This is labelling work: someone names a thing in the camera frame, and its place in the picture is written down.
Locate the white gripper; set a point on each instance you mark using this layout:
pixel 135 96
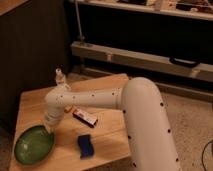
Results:
pixel 51 122

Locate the green ceramic bowl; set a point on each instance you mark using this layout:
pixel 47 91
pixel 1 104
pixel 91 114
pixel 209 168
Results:
pixel 33 145

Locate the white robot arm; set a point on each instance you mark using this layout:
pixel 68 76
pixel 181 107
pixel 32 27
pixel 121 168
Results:
pixel 149 132

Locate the black and white box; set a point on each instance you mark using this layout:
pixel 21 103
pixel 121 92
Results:
pixel 85 117

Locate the blue sponge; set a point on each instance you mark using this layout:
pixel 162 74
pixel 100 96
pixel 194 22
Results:
pixel 85 145

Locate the small white bottle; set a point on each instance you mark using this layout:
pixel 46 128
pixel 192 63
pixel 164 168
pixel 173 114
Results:
pixel 60 78

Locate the long grey case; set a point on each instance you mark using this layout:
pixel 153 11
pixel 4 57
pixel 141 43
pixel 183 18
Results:
pixel 140 60

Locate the cluttered upper shelf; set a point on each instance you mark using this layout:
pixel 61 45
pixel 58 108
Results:
pixel 146 9

